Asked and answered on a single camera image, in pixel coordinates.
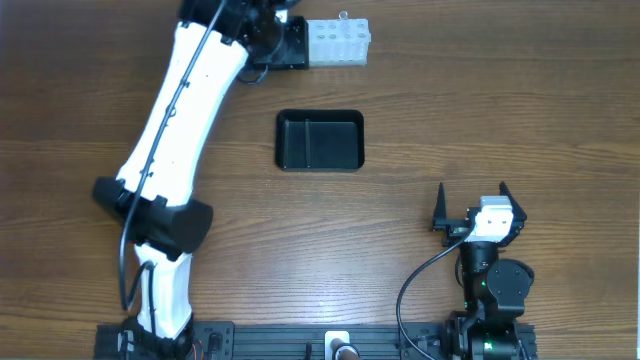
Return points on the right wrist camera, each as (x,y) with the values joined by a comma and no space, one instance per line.
(492,217)

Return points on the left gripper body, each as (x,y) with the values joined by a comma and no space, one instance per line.
(290,45)

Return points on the black tray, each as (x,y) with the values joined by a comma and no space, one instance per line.
(335,145)

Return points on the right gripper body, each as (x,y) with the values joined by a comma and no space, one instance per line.
(452,230)

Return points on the mounting rail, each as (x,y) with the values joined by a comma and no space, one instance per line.
(280,342)

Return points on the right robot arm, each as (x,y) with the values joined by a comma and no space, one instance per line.
(507,285)

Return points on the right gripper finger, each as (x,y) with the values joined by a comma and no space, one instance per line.
(519,217)
(440,207)

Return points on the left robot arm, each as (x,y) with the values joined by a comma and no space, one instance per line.
(170,125)

